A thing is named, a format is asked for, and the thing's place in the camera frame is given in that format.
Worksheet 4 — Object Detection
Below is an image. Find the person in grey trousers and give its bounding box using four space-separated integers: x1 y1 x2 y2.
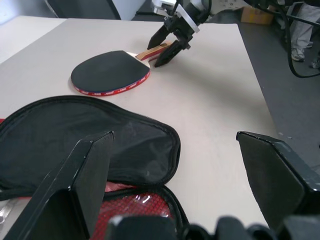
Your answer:
289 0 320 70

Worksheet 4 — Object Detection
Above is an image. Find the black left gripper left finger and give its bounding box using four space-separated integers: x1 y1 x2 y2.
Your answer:
0 130 115 240

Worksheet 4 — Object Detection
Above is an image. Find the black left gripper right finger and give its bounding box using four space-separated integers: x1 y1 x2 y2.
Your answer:
235 130 320 232

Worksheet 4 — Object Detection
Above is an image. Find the brown cardboard box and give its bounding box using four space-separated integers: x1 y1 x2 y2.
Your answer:
239 6 274 26

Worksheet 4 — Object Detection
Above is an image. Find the thick black hanging cable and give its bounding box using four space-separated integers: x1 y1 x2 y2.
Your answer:
274 0 320 79

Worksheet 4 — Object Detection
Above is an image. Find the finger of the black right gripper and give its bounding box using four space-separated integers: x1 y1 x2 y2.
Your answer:
147 24 173 50
154 39 186 68

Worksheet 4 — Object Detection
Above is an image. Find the black table tennis paddle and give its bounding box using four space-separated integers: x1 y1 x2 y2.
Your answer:
70 41 173 97

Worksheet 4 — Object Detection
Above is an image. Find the black mesh office chair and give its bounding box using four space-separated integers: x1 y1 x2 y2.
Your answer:
42 0 121 20

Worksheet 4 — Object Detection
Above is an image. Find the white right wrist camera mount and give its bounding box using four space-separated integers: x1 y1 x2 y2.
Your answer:
153 0 201 34

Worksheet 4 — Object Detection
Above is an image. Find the black and red paddle case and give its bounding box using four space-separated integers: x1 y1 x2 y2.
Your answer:
0 94 181 240

